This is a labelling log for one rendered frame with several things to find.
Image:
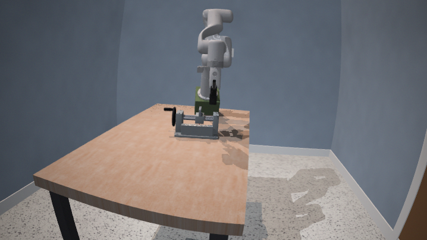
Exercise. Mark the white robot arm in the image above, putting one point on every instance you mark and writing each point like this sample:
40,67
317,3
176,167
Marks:
212,48

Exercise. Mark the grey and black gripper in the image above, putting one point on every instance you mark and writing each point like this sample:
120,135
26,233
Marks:
214,80

